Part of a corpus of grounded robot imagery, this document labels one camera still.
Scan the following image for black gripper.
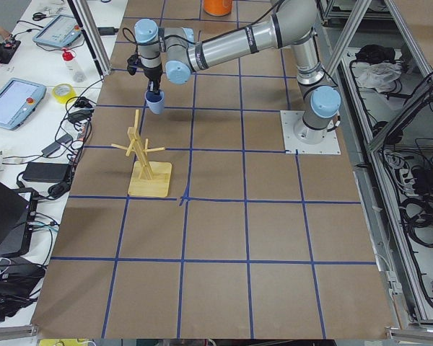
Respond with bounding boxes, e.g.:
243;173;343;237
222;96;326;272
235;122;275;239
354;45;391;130
126;53;162;97

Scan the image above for light blue plastic cup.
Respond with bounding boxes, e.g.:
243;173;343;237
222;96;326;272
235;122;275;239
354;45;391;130
144;91;165;115

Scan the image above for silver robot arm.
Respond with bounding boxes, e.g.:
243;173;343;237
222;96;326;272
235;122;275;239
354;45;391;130
127;1;341;140

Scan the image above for white squeeze bottle red cap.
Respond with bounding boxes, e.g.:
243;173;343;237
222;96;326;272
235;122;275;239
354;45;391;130
62;49;86;83

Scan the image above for yellow tape roll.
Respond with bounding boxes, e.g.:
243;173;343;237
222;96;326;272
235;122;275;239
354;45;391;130
52;83;76;104

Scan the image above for upper teach pendant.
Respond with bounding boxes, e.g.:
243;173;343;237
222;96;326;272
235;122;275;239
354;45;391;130
32;14;81;48

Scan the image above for teach pendant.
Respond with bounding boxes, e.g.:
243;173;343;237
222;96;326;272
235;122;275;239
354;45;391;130
32;14;81;48
0;78;47;130

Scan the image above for black power brick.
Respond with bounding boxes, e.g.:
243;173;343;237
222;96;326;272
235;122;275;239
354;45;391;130
22;162;71;183

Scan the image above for lower teach pendant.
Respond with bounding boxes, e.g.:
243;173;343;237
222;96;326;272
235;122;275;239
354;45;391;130
0;78;47;130

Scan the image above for black laptop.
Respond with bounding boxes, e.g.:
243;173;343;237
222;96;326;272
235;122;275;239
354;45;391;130
0;182;38;258

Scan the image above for white crumpled cloth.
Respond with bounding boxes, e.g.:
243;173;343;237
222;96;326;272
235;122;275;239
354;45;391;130
357;62;403;93

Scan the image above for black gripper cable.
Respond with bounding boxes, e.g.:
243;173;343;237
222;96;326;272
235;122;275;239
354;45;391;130
121;27;140;58

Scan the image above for aluminium frame post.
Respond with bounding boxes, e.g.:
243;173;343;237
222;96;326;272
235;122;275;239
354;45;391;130
67;0;112;77

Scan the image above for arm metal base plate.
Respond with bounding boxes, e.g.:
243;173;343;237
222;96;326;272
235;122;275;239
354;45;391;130
280;110;341;155

